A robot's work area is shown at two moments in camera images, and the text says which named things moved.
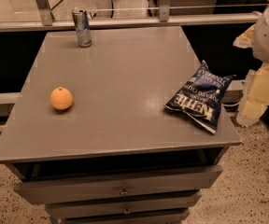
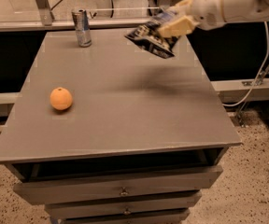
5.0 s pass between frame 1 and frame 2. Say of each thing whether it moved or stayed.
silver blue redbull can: stayed
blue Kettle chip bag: moved
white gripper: moved
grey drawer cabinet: stayed
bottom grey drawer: stayed
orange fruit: stayed
